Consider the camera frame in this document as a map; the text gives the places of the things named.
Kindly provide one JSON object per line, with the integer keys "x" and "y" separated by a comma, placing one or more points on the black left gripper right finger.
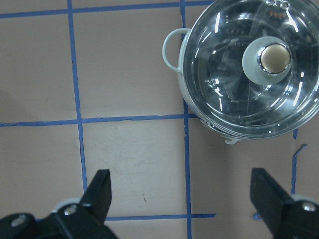
{"x": 286, "y": 216}

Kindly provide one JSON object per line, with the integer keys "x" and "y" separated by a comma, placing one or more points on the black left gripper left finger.
{"x": 73, "y": 220}

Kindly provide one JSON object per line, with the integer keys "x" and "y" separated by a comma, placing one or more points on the glass pot lid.
{"x": 249, "y": 74}

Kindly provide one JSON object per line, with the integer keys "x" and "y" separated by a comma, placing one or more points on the pale green steel pot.
{"x": 183, "y": 74}

